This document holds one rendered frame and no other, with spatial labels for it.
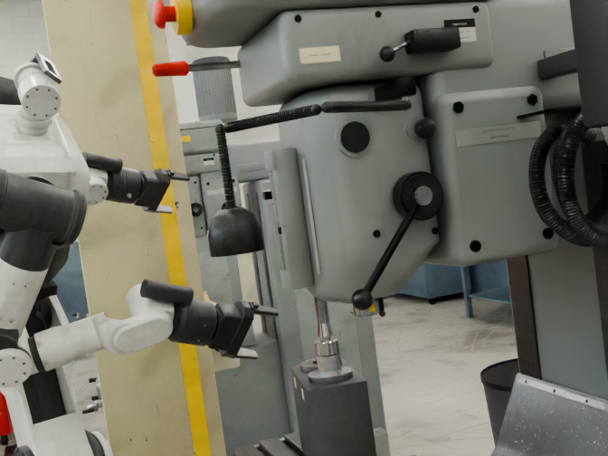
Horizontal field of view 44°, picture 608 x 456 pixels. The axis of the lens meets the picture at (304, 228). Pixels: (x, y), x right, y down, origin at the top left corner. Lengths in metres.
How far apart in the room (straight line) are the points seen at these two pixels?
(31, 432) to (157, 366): 1.35
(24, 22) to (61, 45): 7.53
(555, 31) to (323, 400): 0.78
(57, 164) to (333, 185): 0.54
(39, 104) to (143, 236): 1.47
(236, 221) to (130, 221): 1.85
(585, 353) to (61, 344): 0.92
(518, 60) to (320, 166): 0.35
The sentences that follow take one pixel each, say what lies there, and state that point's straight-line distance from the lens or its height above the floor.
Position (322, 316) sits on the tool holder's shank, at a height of 1.23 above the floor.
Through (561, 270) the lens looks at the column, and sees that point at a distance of 1.37.
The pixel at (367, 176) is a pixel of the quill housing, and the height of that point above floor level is 1.49.
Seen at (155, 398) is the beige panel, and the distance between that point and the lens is 2.89.
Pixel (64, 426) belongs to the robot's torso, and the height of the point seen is 1.09.
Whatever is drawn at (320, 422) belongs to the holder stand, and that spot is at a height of 1.04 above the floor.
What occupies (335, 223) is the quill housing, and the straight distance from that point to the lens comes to 1.07.
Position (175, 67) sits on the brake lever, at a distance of 1.20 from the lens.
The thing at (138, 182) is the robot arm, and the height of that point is 1.56.
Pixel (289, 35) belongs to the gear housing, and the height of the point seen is 1.69.
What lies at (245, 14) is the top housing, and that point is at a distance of 1.05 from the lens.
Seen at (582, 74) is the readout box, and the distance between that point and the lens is 1.02.
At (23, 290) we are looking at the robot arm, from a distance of 1.33.
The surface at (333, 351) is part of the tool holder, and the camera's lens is 1.50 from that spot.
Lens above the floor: 1.49
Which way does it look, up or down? 3 degrees down
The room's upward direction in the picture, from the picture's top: 8 degrees counter-clockwise
